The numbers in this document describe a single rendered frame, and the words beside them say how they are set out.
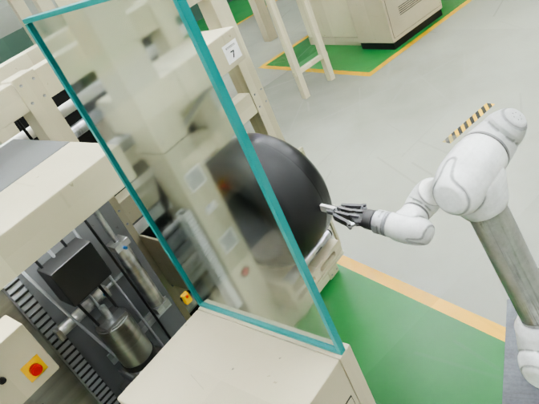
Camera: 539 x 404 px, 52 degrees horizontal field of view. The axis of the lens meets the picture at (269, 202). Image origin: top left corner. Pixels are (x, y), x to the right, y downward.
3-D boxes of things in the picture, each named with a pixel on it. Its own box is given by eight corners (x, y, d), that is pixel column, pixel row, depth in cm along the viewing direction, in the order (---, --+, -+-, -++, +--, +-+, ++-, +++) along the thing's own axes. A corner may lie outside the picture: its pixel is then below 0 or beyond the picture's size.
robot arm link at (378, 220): (382, 223, 193) (366, 219, 197) (385, 241, 198) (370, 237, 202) (394, 207, 198) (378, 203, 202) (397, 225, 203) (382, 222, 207)
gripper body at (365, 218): (379, 205, 202) (357, 200, 207) (368, 220, 197) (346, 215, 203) (382, 220, 206) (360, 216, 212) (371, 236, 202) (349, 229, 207)
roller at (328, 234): (280, 289, 228) (289, 292, 226) (277, 282, 226) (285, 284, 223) (325, 234, 247) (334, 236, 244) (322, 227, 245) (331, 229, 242)
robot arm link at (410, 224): (385, 244, 199) (402, 220, 205) (427, 256, 189) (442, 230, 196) (380, 224, 192) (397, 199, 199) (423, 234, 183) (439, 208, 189)
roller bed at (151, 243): (189, 290, 248) (158, 240, 233) (169, 284, 258) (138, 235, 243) (217, 260, 259) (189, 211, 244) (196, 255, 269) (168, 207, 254)
